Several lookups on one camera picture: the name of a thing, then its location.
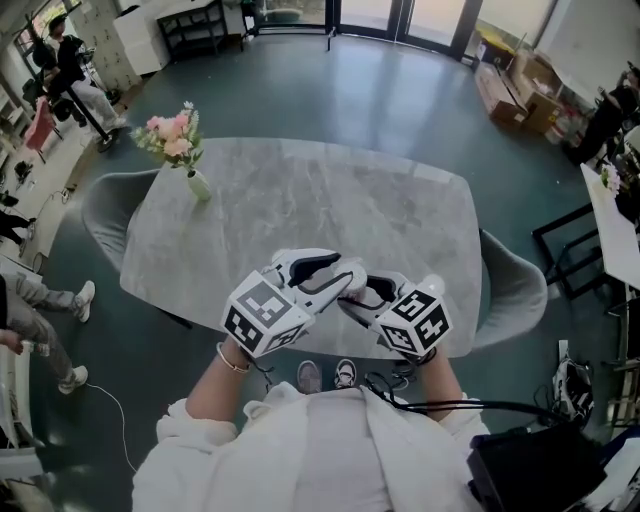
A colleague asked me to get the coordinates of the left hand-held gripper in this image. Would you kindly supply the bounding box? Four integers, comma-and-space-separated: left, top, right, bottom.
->
220, 247, 369, 359

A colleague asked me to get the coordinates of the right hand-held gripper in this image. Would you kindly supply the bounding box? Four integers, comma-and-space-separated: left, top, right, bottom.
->
337, 269, 452, 358

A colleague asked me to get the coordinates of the person's right forearm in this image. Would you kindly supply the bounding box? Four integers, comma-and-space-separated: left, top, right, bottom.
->
399, 349, 464, 437

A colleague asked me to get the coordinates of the person's left forearm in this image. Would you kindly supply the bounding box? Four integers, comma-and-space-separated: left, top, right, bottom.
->
185, 339, 252, 442

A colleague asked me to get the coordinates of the long flat cardboard box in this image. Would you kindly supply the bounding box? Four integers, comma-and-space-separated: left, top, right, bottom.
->
473, 62, 529, 126

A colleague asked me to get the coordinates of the brown cardboard box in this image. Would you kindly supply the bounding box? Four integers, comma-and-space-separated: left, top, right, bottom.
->
524, 92, 562, 134

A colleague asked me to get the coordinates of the open cardboard box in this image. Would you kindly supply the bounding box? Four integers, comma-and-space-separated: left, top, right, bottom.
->
509, 52, 557, 97

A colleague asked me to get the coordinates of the grey marble table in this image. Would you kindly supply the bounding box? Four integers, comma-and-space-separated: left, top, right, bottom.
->
119, 137, 484, 361

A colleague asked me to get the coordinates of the person's right sneaker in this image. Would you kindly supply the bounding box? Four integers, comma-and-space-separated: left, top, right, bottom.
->
333, 358, 359, 391

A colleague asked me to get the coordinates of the person's sneaker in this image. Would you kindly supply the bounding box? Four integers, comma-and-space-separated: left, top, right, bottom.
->
333, 358, 359, 391
297, 359, 324, 394

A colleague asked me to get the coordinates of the person's left sneaker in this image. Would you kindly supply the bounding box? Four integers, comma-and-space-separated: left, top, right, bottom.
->
297, 359, 324, 394

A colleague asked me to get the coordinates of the grey upholstered chair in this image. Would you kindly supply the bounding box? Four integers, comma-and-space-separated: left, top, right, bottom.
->
472, 228, 549, 351
81, 168, 162, 274

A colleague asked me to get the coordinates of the green ribbed vase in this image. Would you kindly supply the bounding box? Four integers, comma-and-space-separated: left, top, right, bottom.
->
186, 168, 213, 203

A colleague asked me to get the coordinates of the person's white shirt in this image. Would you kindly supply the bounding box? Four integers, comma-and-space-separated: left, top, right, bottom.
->
132, 382, 491, 512

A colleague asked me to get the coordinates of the pink flower bouquet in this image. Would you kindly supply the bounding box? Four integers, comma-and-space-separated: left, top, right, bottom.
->
130, 101, 206, 172

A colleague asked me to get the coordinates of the black and white backpack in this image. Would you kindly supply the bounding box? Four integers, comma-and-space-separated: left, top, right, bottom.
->
552, 354, 597, 422

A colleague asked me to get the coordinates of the black equipment case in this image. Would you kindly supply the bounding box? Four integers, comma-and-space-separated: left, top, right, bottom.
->
467, 424, 609, 512

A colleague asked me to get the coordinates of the black metal chair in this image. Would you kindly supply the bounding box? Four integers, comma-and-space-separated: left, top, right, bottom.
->
604, 279, 640, 427

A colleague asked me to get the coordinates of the small pale flower bunch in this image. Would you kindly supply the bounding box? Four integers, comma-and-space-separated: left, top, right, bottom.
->
599, 164, 623, 194

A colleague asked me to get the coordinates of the black framed glass door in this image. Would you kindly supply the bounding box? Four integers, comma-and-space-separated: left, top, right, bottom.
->
324, 0, 484, 62

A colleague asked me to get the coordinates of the black shelf table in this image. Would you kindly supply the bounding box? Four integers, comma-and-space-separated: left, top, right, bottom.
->
156, 0, 246, 62

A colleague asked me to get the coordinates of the yellow bin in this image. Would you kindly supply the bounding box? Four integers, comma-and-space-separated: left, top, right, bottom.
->
479, 29, 517, 54

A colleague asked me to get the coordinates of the plain white cabinet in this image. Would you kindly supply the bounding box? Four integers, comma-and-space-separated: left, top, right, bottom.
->
113, 2, 172, 77

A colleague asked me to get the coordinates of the pink chair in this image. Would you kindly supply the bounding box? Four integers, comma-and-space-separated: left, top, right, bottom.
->
23, 97, 64, 164

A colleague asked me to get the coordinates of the white locker cabinet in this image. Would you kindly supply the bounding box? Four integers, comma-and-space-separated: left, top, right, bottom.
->
67, 0, 144, 92

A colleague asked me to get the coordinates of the gold bracelet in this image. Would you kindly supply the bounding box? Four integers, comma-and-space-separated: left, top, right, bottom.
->
215, 341, 252, 374

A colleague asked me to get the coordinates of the black cable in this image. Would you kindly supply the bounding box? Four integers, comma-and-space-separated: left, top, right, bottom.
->
364, 372, 571, 427

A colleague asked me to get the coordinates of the white power cable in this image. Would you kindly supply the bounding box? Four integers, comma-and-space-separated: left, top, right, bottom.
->
84, 382, 139, 474

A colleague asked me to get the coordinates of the white table with black frame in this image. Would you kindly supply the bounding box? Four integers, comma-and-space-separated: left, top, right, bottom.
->
532, 163, 640, 302

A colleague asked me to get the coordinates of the black stanchion post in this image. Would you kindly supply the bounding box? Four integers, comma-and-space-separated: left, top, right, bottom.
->
67, 82, 119, 154

